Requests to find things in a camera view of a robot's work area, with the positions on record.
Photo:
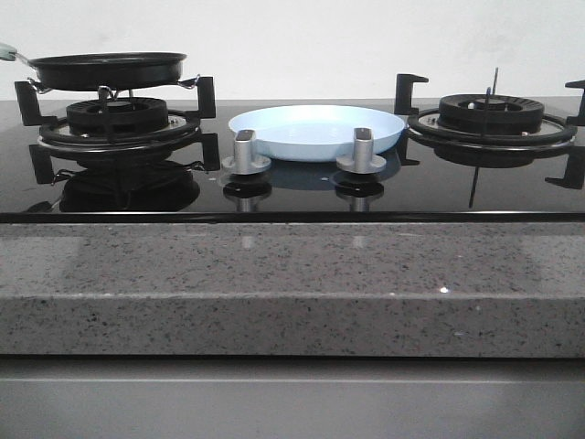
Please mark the light blue plate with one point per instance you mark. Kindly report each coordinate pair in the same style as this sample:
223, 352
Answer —
316, 133

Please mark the black frying pan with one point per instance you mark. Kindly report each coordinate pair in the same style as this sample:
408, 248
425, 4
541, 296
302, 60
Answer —
118, 71

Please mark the black glass cooktop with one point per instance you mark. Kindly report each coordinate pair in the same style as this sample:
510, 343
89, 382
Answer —
421, 183

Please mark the left silver stove knob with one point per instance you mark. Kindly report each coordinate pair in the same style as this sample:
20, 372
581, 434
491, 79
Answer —
246, 160

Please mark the silver stove knob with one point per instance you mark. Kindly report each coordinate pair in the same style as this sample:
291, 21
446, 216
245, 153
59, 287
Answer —
246, 160
362, 161

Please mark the right silver stove knob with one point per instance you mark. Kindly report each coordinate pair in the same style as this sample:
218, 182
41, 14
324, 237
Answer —
362, 161

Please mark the left black pan support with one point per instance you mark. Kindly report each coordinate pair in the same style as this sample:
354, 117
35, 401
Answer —
113, 152

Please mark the left black gas burner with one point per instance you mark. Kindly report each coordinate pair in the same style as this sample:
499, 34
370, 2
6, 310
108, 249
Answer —
128, 116

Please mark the black gas burner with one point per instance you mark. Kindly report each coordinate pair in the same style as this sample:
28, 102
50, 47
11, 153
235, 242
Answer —
506, 115
128, 116

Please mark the right black gas burner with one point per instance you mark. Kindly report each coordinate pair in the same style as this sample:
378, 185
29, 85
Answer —
506, 115

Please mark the wire pan trivet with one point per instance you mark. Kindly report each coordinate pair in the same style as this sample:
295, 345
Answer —
40, 88

